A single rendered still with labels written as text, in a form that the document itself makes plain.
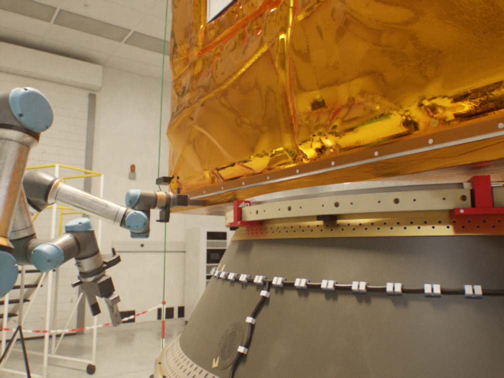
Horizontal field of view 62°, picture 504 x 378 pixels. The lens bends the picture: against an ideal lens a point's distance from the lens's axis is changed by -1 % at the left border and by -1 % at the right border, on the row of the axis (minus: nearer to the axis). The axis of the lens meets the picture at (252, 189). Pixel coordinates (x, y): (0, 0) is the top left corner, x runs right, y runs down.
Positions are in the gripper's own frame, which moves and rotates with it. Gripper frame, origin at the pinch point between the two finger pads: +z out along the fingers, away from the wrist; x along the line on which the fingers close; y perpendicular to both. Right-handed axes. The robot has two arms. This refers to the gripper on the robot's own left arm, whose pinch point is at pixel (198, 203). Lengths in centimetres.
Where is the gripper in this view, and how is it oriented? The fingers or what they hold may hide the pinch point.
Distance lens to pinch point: 186.5
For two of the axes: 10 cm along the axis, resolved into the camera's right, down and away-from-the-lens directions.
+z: 8.2, 0.8, 5.6
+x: -5.7, 1.1, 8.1
